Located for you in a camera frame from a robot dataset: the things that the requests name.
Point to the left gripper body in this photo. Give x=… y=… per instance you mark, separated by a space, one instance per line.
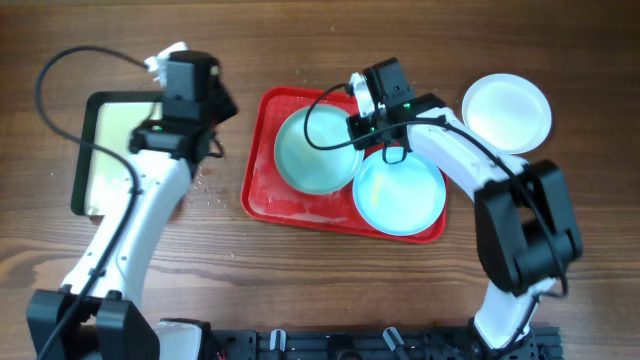
x=224 y=108

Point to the light blue top plate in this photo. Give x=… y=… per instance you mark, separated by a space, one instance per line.
x=302 y=156

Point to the light blue plate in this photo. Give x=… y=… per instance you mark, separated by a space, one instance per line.
x=302 y=156
x=399 y=194

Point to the white plate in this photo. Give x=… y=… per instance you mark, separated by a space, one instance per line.
x=508 y=111

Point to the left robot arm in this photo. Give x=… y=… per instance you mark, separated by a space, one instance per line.
x=95 y=313

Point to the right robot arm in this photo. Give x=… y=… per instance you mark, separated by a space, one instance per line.
x=526 y=230

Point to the dark green water tray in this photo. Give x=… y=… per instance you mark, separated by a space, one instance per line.
x=110 y=117

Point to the red plastic tray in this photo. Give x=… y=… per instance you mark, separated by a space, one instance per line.
x=265 y=195

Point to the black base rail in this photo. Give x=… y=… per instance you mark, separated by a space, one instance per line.
x=438 y=343

